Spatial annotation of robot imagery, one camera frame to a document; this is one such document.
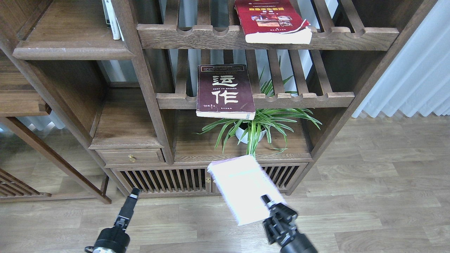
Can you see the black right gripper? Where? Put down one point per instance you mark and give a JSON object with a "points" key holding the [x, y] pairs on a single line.
{"points": [[280, 227]]}

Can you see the dark maroon book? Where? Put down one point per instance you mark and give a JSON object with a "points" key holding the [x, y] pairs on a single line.
{"points": [[224, 91]]}

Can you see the dark wooden bookshelf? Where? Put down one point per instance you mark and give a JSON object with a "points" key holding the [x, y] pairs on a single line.
{"points": [[135, 97]]}

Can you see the white curtain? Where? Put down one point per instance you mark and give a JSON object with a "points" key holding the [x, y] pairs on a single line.
{"points": [[418, 79]]}

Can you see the wooden side rack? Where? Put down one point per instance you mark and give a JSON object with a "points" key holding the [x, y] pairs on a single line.
{"points": [[13, 189]]}

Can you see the green spider plant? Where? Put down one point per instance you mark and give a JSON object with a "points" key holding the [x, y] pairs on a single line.
{"points": [[267, 118]]}

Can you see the white plant pot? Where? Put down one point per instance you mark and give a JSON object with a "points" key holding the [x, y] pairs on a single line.
{"points": [[244, 137]]}

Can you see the white lilac book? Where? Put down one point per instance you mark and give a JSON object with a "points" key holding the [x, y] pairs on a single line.
{"points": [[242, 183]]}

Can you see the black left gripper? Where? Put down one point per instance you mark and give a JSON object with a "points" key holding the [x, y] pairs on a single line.
{"points": [[115, 239]]}

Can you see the white upright book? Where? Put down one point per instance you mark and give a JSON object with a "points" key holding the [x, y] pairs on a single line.
{"points": [[111, 20]]}

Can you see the red book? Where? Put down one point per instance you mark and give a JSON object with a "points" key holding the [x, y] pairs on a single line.
{"points": [[272, 22]]}

